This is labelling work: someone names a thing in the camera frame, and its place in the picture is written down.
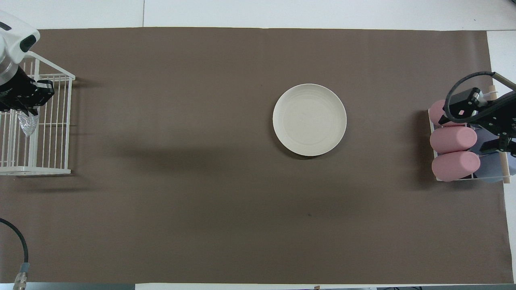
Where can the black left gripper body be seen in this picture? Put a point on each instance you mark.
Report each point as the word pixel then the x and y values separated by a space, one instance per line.
pixel 20 92

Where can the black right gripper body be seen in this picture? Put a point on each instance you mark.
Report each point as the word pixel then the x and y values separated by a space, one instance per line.
pixel 496 117

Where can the silver foil bag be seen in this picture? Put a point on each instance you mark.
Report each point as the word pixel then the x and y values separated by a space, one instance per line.
pixel 27 125

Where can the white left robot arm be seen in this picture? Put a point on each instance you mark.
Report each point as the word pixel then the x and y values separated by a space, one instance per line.
pixel 14 40

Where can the cream round plate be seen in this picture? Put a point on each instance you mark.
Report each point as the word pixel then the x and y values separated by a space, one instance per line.
pixel 309 119

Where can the blue cup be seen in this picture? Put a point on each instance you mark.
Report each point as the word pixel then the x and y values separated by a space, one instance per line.
pixel 483 139
pixel 489 171

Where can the pink cup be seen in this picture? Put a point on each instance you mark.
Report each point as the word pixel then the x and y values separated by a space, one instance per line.
pixel 435 112
pixel 451 140
pixel 453 166

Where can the brown table mat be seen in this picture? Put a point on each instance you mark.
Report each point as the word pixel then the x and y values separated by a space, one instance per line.
pixel 201 181

